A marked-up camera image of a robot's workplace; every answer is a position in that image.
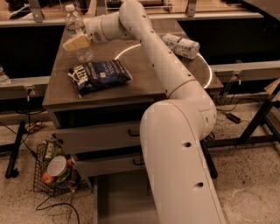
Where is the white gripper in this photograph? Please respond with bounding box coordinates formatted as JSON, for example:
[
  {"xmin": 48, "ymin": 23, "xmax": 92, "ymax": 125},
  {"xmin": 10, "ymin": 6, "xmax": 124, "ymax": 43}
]
[{"xmin": 63, "ymin": 17, "xmax": 106, "ymax": 51}]

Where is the clear water bottle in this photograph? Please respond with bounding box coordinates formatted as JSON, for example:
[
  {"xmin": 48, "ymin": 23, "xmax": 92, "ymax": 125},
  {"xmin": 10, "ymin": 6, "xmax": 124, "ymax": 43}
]
[{"xmin": 65, "ymin": 3, "xmax": 93, "ymax": 63}]

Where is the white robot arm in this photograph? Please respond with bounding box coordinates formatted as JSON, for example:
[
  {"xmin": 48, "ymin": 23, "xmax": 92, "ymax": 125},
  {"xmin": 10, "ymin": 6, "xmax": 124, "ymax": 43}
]
[{"xmin": 86, "ymin": 0, "xmax": 227, "ymax": 224}]

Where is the top grey drawer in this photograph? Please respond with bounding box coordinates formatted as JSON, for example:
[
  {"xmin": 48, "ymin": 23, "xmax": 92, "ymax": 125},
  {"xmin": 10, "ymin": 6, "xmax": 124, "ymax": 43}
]
[{"xmin": 56, "ymin": 122, "xmax": 140, "ymax": 154}]

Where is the grey drawer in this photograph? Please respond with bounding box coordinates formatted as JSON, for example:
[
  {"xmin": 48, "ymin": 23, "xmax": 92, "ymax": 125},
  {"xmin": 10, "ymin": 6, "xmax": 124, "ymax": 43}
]
[
  {"xmin": 56, "ymin": 122, "xmax": 140, "ymax": 154},
  {"xmin": 75, "ymin": 152, "xmax": 145, "ymax": 177}
]

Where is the white labelled bottle lying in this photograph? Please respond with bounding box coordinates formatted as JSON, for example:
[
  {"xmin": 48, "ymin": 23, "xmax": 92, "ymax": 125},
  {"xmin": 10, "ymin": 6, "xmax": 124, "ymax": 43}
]
[{"xmin": 162, "ymin": 33, "xmax": 200, "ymax": 60}]

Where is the middle grey drawer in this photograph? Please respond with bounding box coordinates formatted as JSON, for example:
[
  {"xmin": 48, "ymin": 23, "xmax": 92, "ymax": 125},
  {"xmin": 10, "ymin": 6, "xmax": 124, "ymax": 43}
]
[{"xmin": 75, "ymin": 152, "xmax": 145, "ymax": 177}]

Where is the bottom open drawer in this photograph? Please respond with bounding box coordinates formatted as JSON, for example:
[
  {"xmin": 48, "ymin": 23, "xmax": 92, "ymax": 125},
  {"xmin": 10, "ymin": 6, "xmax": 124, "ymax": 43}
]
[{"xmin": 96, "ymin": 170, "xmax": 159, "ymax": 224}]

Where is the blue chip bag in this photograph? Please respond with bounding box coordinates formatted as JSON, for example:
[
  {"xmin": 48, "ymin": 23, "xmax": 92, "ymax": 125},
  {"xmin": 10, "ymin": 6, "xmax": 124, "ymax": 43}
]
[{"xmin": 67, "ymin": 59, "xmax": 132, "ymax": 96}]

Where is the green chip bag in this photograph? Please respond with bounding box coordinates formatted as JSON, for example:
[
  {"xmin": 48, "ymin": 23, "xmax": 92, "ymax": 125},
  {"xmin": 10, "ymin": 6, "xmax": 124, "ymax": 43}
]
[{"xmin": 43, "ymin": 141, "xmax": 65, "ymax": 163}]

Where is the can with white lid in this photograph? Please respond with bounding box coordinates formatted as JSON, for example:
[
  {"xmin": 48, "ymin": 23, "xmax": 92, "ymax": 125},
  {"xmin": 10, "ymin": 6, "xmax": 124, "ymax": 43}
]
[{"xmin": 47, "ymin": 156, "xmax": 71, "ymax": 185}]

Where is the red apple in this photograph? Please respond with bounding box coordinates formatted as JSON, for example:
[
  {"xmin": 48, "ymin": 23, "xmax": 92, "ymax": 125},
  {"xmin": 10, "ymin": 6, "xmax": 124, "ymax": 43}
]
[{"xmin": 42, "ymin": 172, "xmax": 55, "ymax": 185}]

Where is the black table leg left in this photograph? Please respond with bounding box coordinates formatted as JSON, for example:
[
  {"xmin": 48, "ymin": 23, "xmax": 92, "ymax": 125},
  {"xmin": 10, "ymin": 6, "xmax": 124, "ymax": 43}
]
[{"xmin": 5, "ymin": 122, "xmax": 25, "ymax": 179}]

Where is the black table leg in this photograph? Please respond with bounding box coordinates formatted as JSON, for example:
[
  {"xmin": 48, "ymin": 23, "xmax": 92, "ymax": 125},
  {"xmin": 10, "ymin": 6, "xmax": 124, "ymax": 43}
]
[
  {"xmin": 200, "ymin": 140, "xmax": 218, "ymax": 179},
  {"xmin": 5, "ymin": 122, "xmax": 25, "ymax": 179}
]

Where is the black power adapter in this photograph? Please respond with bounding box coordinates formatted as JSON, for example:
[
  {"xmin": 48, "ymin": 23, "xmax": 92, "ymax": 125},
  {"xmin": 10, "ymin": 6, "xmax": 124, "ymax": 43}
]
[{"xmin": 226, "ymin": 113, "xmax": 241, "ymax": 124}]

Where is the black table leg right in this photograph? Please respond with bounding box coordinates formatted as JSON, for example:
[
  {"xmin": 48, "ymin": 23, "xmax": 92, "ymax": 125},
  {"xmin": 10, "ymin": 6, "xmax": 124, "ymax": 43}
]
[{"xmin": 200, "ymin": 140, "xmax": 218, "ymax": 179}]

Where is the black wire basket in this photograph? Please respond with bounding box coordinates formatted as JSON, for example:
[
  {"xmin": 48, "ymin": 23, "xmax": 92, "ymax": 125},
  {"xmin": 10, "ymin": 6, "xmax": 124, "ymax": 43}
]
[{"xmin": 33, "ymin": 143, "xmax": 88, "ymax": 196}]

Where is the black floor cable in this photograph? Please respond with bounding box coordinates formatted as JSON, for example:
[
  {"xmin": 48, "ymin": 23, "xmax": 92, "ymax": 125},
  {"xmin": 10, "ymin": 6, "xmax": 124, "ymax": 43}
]
[{"xmin": 35, "ymin": 192, "xmax": 81, "ymax": 224}]

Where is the black frame stand right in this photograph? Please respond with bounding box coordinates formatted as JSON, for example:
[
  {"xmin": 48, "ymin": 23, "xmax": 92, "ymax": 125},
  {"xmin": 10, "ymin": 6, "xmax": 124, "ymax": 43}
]
[{"xmin": 200, "ymin": 84, "xmax": 280, "ymax": 149}]

